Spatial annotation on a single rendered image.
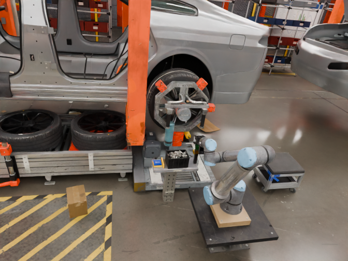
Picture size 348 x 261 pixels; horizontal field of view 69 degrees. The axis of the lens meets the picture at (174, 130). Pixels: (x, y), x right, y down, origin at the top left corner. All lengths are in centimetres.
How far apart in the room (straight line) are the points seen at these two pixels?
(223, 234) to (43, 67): 225
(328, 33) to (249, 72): 296
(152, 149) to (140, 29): 127
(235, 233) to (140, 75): 150
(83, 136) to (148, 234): 116
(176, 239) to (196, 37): 196
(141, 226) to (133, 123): 95
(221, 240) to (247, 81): 182
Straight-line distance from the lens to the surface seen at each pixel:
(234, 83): 308
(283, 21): 753
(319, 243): 292
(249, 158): 155
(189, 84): 250
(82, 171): 285
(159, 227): 250
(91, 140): 275
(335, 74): 439
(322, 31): 577
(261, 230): 231
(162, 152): 298
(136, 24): 213
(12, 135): 292
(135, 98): 229
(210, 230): 216
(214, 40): 284
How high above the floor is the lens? 194
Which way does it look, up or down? 30 degrees down
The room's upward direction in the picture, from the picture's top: 7 degrees clockwise
